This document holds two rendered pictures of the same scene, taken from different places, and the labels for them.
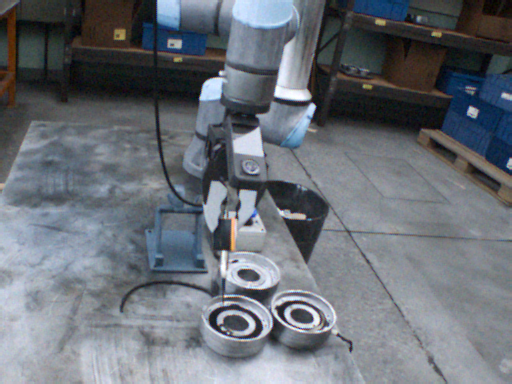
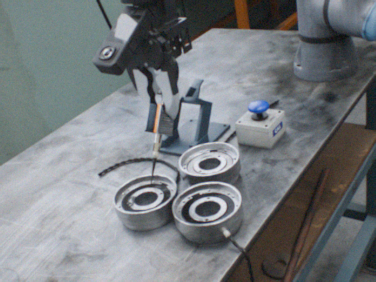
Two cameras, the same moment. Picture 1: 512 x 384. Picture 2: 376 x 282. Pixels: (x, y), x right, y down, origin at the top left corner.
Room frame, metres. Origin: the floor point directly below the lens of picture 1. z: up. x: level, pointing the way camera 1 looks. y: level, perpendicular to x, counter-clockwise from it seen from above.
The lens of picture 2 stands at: (0.31, -0.64, 1.28)
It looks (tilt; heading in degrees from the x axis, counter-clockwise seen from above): 29 degrees down; 54
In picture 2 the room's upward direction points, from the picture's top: 11 degrees counter-clockwise
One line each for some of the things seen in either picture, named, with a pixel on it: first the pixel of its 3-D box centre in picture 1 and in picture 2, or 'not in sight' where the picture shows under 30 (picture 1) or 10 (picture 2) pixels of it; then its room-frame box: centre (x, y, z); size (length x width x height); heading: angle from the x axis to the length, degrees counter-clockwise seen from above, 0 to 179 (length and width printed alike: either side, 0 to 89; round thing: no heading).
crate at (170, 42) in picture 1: (173, 36); not in sight; (4.28, 0.61, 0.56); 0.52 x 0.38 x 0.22; 102
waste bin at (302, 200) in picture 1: (277, 243); not in sight; (1.91, -0.27, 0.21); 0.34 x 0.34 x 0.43
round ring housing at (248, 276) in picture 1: (247, 279); (210, 167); (0.74, -0.07, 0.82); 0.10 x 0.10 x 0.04
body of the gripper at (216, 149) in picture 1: (237, 134); (153, 26); (0.73, -0.01, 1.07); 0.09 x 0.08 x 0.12; 16
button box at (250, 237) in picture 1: (242, 229); (262, 125); (0.89, -0.05, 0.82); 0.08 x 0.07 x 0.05; 15
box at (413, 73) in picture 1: (410, 61); not in sight; (4.82, -1.49, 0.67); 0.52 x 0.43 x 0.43; 105
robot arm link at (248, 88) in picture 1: (246, 83); not in sight; (0.72, -0.01, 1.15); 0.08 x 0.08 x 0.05
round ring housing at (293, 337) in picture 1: (300, 320); (208, 212); (0.65, -0.16, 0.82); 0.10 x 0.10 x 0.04
